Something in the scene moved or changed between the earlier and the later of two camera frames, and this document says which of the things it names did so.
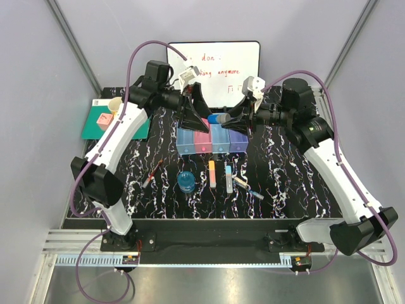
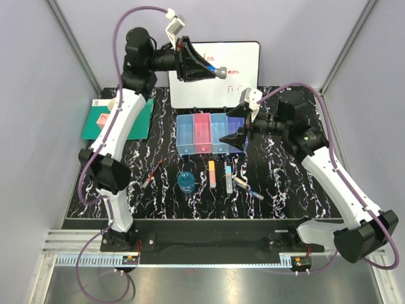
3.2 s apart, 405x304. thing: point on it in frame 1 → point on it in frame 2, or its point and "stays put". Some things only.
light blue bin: [220, 139] stays put
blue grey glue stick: [219, 118] → [221, 72]
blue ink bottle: [186, 180] stays put
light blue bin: [185, 141] stays put
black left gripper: [186, 116] → [185, 70]
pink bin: [203, 140] stays put
